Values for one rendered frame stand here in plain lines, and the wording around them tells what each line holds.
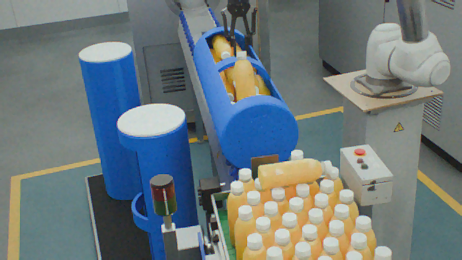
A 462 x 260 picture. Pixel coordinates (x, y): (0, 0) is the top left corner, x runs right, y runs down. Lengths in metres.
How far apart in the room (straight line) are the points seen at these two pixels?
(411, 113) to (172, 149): 1.04
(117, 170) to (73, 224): 0.48
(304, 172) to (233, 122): 0.39
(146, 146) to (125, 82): 0.92
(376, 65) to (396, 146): 0.39
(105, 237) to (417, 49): 1.88
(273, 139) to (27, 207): 2.23
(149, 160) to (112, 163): 1.06
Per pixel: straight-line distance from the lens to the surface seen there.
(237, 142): 2.04
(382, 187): 1.86
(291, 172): 1.71
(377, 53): 2.53
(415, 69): 2.38
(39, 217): 3.82
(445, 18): 3.77
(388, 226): 2.91
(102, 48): 3.27
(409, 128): 2.66
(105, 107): 3.21
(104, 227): 3.34
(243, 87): 2.10
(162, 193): 1.56
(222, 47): 2.63
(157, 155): 2.32
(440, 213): 3.60
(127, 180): 3.43
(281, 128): 2.05
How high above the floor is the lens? 2.10
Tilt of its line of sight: 28 degrees down
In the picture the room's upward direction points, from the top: 4 degrees counter-clockwise
